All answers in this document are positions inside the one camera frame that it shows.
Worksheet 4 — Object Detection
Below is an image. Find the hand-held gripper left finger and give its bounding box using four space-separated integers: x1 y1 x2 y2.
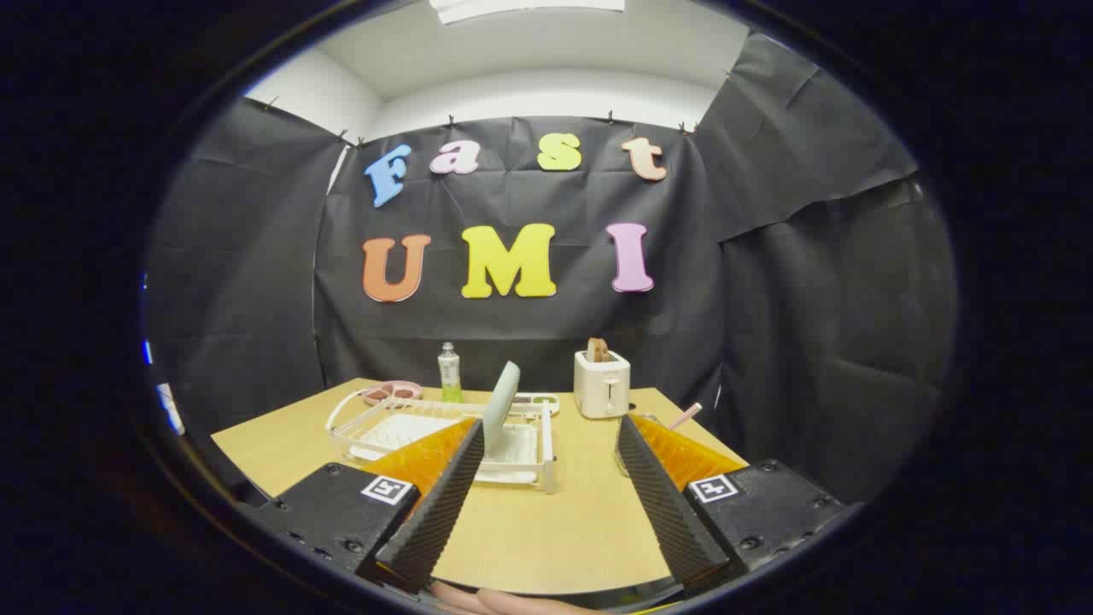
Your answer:
256 417 486 595

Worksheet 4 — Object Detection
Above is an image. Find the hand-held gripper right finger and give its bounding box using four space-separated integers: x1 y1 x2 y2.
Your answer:
617 414 860 599

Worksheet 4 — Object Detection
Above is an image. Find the white wire dish rack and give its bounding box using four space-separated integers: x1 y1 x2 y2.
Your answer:
324 389 558 495

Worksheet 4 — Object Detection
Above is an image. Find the metal wire basket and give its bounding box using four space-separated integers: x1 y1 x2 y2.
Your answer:
613 413 675 477

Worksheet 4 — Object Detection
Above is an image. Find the light green plate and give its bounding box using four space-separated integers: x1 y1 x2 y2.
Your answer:
481 360 522 454

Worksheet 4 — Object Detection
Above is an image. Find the clear green liquid bottle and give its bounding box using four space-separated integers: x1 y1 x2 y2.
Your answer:
437 342 464 404

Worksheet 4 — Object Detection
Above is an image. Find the white toaster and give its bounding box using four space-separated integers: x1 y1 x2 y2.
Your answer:
573 348 632 419

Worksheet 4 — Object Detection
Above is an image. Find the black backdrop cloth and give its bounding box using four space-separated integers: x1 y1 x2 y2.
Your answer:
145 32 959 507

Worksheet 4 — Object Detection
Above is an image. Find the ceiling light panel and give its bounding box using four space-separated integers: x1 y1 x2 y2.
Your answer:
429 0 626 25

